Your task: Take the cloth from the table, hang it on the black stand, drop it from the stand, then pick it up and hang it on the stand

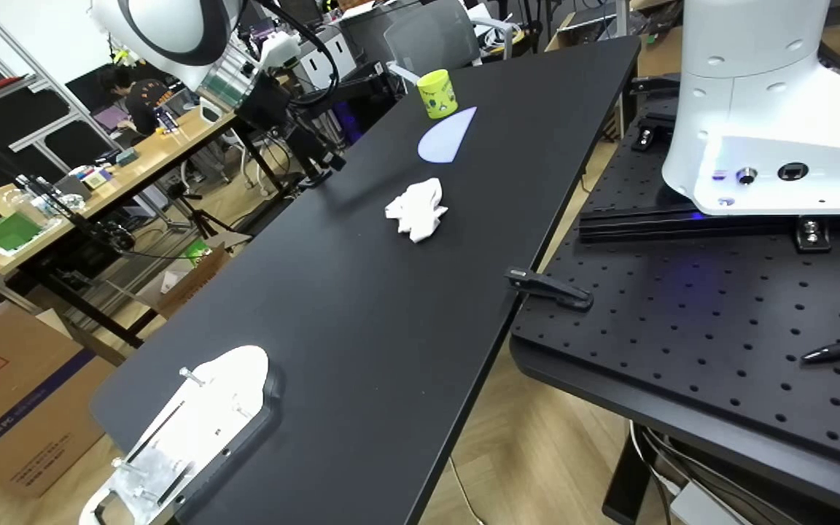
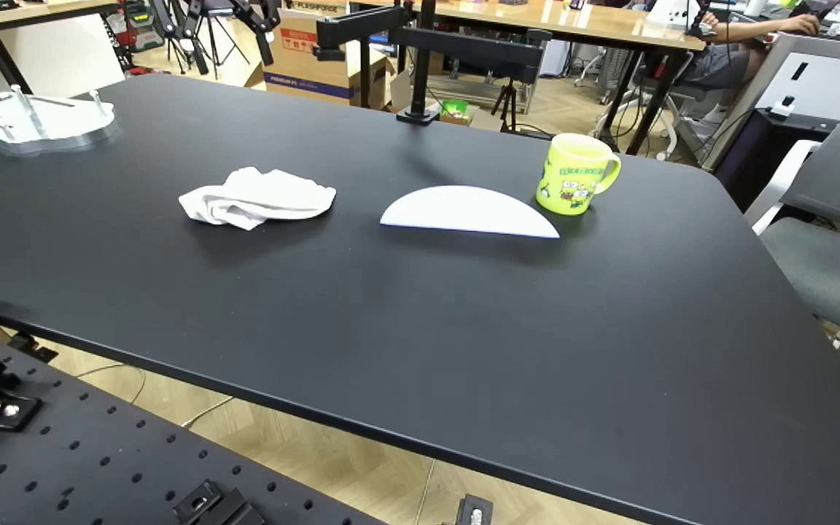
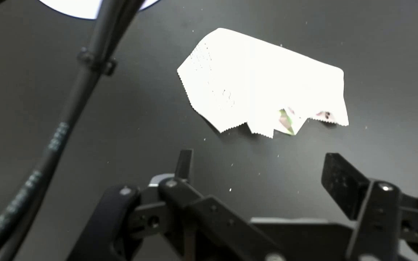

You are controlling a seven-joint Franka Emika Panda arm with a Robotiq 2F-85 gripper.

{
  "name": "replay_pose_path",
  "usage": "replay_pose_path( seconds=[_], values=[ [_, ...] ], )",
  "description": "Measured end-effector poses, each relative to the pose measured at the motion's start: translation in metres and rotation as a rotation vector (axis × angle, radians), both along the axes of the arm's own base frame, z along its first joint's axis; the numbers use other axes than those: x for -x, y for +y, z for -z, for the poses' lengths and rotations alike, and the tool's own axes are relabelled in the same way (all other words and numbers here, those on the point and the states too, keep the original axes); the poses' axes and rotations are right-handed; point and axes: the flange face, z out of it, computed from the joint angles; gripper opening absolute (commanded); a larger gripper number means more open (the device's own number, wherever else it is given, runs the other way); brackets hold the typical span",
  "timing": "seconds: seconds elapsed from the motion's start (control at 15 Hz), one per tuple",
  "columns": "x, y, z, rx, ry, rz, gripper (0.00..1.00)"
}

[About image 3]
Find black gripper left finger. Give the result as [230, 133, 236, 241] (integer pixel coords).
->
[65, 150, 287, 261]

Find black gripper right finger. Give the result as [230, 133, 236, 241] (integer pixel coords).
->
[320, 153, 418, 261]

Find white cloth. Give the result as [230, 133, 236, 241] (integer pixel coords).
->
[175, 27, 351, 141]

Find white round plate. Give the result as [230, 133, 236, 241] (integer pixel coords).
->
[37, 0, 160, 22]

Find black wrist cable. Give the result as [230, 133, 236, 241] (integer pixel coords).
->
[0, 0, 146, 261]

